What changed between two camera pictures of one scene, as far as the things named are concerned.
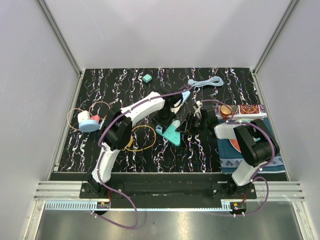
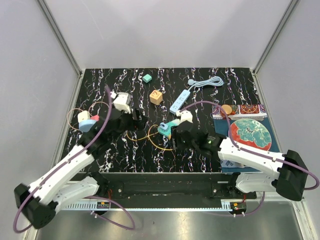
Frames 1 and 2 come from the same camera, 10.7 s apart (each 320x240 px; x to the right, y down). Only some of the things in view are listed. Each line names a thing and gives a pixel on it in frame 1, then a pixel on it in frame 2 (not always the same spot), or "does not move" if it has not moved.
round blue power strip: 89,125 does not move
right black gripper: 186,128 → 176,141
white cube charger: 83,115 does not move
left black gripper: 158,121 → 138,124
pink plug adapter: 95,117 does not move
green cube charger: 147,78 does not move
